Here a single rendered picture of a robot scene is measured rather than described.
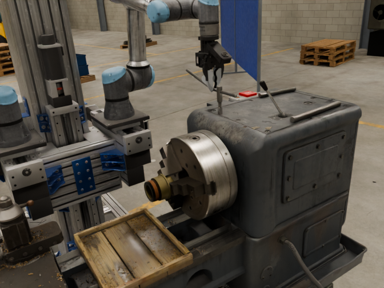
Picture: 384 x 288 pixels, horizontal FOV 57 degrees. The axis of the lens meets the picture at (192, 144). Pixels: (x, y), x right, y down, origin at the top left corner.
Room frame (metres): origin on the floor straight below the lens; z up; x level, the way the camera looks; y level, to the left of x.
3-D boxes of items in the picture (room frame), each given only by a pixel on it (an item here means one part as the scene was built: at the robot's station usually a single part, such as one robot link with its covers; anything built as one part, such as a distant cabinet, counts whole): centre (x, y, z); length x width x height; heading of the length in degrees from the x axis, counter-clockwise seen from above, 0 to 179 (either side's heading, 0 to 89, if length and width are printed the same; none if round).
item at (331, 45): (8.66, -3.39, 0.22); 1.25 x 0.86 x 0.44; 134
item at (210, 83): (1.39, -0.07, 1.39); 0.06 x 0.03 x 0.09; 32
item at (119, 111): (1.71, 0.35, 1.21); 0.15 x 0.15 x 0.10
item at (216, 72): (1.41, -0.10, 1.39); 0.06 x 0.03 x 0.09; 32
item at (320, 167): (1.40, -0.34, 1.06); 0.59 x 0.48 x 0.39; 122
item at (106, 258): (1.03, 0.24, 0.89); 0.36 x 0.30 x 0.04; 32
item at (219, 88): (1.35, -0.12, 1.31); 0.02 x 0.02 x 0.12
